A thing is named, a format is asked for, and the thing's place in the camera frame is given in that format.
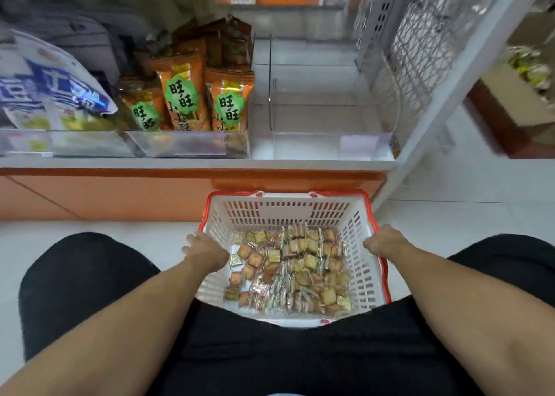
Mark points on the person's right hand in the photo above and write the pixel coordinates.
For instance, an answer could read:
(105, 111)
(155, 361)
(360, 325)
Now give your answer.
(390, 242)

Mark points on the person's left hand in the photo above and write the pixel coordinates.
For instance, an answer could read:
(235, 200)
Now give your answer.
(206, 253)

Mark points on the white basket with red rim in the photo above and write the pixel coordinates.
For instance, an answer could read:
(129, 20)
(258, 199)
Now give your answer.
(260, 209)

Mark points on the pile of small snack packets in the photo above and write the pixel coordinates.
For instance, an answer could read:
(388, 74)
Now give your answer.
(290, 274)

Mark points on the white metal shelf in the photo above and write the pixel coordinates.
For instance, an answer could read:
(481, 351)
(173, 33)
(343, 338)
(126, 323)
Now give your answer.
(260, 163)

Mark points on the person's right forearm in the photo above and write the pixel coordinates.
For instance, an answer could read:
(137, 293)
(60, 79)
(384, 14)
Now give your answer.
(468, 313)

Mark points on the person's left forearm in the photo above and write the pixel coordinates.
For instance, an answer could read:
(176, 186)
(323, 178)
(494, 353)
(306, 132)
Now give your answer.
(113, 331)

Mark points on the clear plastic shelf front guard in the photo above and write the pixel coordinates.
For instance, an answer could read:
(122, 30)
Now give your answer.
(182, 144)

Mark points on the orange shelf base panel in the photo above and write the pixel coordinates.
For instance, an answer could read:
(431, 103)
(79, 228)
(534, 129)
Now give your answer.
(104, 196)

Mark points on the person's black shorts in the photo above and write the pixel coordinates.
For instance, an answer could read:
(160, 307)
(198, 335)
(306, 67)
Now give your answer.
(295, 357)

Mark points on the group of orange snack bags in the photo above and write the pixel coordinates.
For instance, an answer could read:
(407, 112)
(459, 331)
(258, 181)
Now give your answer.
(184, 92)

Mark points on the brown cardboard box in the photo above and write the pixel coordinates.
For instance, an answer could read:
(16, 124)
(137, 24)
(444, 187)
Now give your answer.
(512, 105)

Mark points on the white perforated side panel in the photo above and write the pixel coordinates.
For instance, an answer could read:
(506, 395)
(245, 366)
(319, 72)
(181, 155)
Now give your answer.
(416, 53)

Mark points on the blue white snack bag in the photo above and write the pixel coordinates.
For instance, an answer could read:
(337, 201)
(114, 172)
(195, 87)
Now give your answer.
(48, 88)

